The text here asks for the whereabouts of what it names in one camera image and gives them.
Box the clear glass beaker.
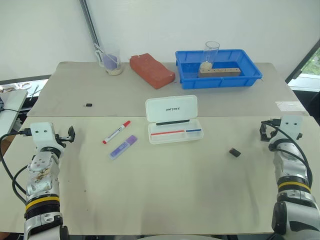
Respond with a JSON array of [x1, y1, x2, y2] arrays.
[[94, 42, 124, 76]]

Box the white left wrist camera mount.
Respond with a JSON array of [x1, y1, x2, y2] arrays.
[[29, 121, 57, 151]]

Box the clear tape piece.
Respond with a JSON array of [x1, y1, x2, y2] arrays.
[[274, 100, 308, 112]]

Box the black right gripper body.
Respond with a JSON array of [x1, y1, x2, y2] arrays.
[[266, 119, 282, 139]]

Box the purple highlighter pen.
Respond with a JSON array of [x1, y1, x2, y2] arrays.
[[108, 135, 139, 161]]

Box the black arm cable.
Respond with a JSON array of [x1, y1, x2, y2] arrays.
[[0, 127, 32, 205], [260, 120, 314, 194]]

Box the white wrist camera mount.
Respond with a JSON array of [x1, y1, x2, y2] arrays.
[[29, 121, 57, 151], [271, 115, 305, 145]]

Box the black rectangular eraser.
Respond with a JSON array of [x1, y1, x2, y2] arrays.
[[228, 147, 242, 158]]

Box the wooden block with holes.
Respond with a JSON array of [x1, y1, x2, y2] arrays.
[[198, 66, 242, 79]]

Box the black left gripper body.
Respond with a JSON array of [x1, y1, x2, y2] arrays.
[[53, 133, 70, 149]]

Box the black window frame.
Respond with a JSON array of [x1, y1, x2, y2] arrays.
[[284, 37, 320, 85]]

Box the grey metal pole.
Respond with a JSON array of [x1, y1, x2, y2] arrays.
[[79, 0, 101, 50]]

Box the white open pencil case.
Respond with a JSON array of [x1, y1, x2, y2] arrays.
[[145, 94, 205, 145]]

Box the red and white marker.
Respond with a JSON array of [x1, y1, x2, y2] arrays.
[[101, 120, 132, 145]]

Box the red brick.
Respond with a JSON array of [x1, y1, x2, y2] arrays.
[[129, 52, 176, 90]]

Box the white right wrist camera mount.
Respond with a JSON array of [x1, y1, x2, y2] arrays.
[[271, 115, 305, 145]]

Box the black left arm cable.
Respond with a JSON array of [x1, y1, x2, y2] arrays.
[[0, 127, 32, 205]]

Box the black pen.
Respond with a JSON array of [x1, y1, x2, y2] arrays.
[[155, 119, 190, 126]]

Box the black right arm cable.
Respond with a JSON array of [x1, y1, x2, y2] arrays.
[[260, 120, 314, 194]]

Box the purple plastic scoop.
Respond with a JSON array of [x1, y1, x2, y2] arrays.
[[101, 52, 119, 71]]

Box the tall clear glass cylinder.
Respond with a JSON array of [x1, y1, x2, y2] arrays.
[[201, 40, 221, 71]]

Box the blue plastic bin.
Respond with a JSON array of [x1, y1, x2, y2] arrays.
[[174, 48, 264, 90]]

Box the grey side table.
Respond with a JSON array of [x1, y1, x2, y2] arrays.
[[0, 89, 29, 137]]

